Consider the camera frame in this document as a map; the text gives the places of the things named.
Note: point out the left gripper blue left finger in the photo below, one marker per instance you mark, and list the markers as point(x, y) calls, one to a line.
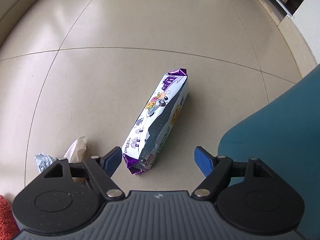
point(110, 162)

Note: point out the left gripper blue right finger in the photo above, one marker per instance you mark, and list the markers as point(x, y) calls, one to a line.
point(205, 161)

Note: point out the knotted white plastic bag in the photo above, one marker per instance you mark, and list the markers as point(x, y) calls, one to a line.
point(75, 153)

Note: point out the purple white biscuit package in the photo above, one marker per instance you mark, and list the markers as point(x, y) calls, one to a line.
point(152, 127)

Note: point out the teal plastic trash bin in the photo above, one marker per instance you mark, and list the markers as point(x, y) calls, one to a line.
point(284, 134)

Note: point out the long pink snack wrapper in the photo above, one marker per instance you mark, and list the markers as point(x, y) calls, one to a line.
point(81, 181)

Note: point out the crumpled grey plastic bag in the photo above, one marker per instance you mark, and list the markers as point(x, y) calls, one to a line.
point(43, 161)

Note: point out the red fuzzy slipper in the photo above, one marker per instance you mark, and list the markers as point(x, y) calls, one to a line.
point(8, 225)

